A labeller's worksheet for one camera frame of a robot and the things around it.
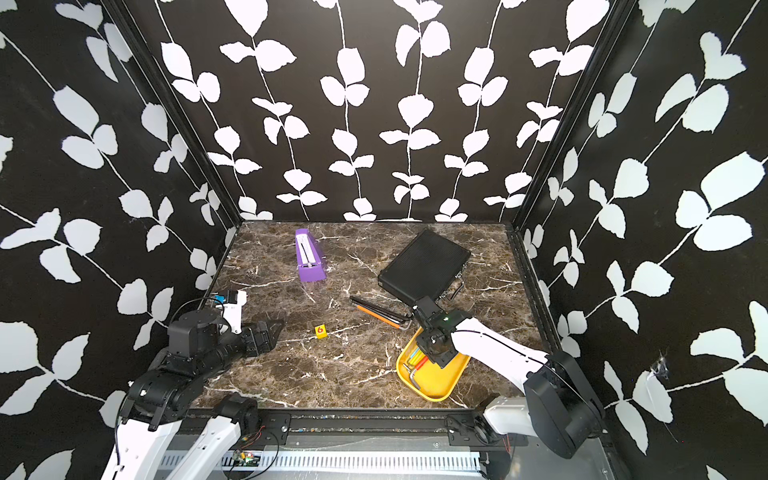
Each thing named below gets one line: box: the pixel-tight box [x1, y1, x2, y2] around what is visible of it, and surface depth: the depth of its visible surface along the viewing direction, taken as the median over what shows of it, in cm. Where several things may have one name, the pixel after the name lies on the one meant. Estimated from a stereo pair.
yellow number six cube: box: [314, 324, 328, 340], surface depth 91 cm
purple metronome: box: [295, 228, 327, 282], surface depth 100 cm
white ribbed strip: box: [220, 451, 484, 473], surface depth 71 cm
